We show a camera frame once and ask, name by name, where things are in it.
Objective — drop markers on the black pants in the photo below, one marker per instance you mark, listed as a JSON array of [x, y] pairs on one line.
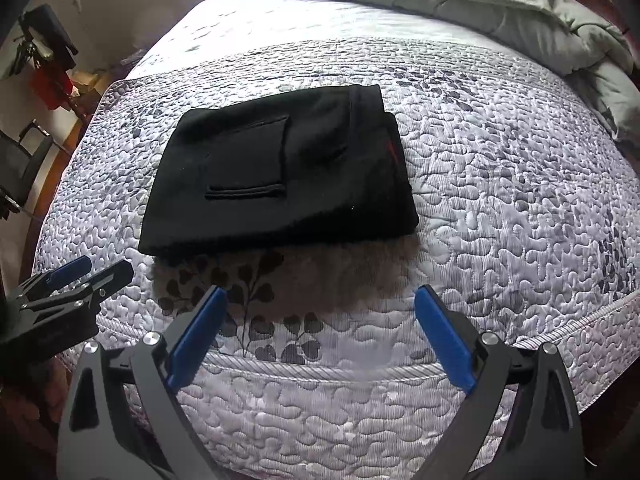
[[280, 170]]

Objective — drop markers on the red container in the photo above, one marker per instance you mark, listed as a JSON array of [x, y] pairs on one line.
[[50, 87]]

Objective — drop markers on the pale green comforter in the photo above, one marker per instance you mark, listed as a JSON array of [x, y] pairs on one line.
[[500, 10]]

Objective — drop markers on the black office chair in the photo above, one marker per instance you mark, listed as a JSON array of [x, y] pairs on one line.
[[22, 165]]

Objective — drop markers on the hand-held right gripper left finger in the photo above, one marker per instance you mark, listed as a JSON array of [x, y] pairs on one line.
[[197, 330]]

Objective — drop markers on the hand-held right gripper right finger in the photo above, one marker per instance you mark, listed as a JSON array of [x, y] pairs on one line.
[[447, 335]]

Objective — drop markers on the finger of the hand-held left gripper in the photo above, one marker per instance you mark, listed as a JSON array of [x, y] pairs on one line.
[[107, 280], [67, 271]]

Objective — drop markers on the bed with grey quilted cover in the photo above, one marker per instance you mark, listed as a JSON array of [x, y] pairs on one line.
[[500, 185]]

